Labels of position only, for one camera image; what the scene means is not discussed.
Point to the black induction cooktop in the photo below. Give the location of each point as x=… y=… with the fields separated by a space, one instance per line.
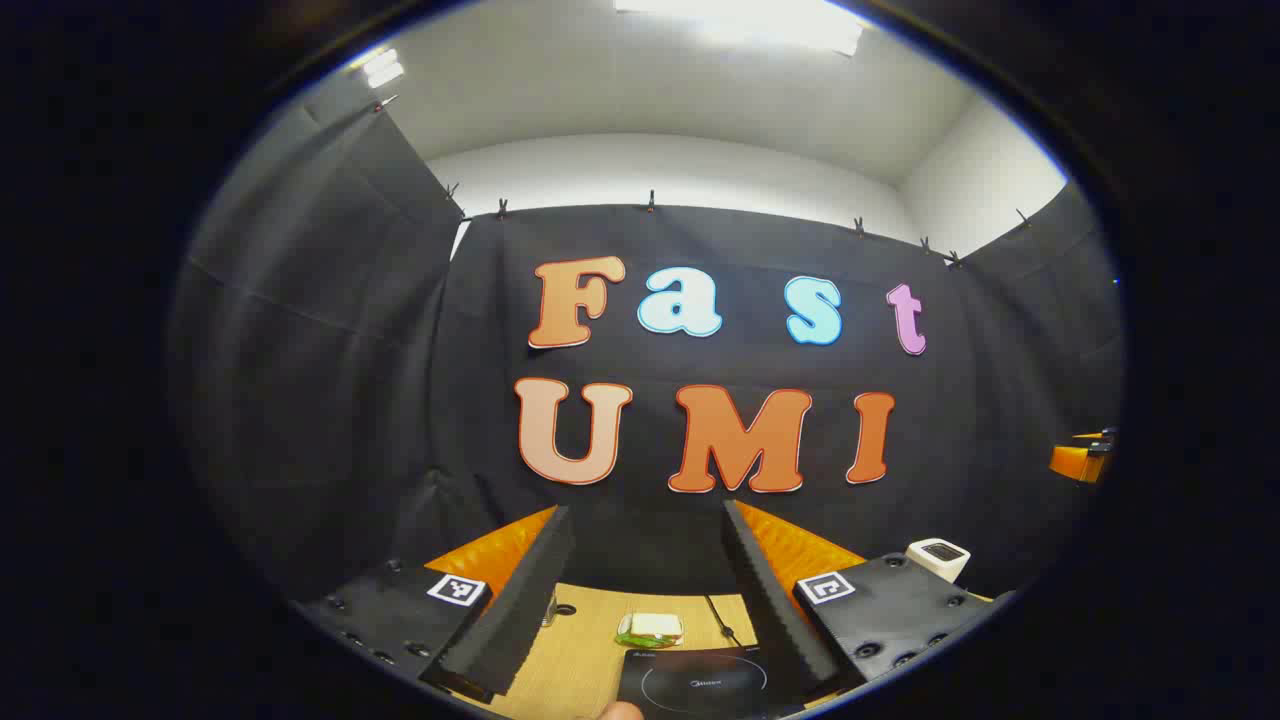
x=700 y=690

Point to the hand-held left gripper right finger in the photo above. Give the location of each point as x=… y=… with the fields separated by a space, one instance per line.
x=775 y=610

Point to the white toaster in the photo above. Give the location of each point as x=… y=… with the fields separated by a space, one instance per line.
x=935 y=565

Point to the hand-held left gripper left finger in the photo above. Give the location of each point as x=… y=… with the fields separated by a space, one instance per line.
x=520 y=610

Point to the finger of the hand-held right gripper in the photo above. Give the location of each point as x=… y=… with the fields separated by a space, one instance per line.
x=1075 y=462

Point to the sandwich with green lettuce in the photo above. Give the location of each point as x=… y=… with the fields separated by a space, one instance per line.
x=655 y=625

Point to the row of black cloth clips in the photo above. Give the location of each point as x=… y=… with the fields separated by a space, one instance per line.
x=651 y=203

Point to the wide ceiling light panel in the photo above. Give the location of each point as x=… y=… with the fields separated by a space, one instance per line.
x=740 y=20

